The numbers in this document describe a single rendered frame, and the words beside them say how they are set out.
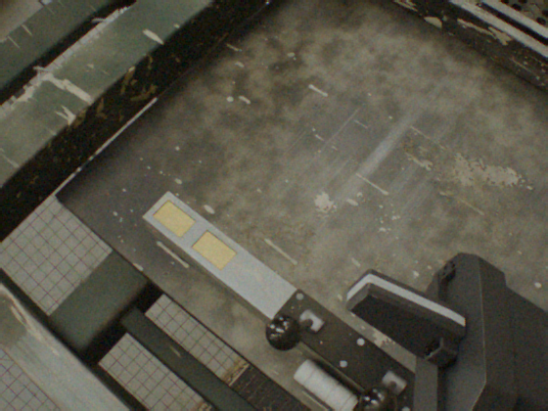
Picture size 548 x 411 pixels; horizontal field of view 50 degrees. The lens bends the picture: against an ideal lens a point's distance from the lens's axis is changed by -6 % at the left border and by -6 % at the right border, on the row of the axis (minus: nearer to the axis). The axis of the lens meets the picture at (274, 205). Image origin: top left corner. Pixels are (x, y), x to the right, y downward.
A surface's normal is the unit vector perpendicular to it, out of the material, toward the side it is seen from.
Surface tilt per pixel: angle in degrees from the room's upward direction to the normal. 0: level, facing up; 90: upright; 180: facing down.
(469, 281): 16
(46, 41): 90
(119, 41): 60
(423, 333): 100
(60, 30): 90
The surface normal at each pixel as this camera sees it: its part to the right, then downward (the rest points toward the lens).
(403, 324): -0.18, 0.62
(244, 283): -0.01, -0.47
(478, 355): -0.84, -0.50
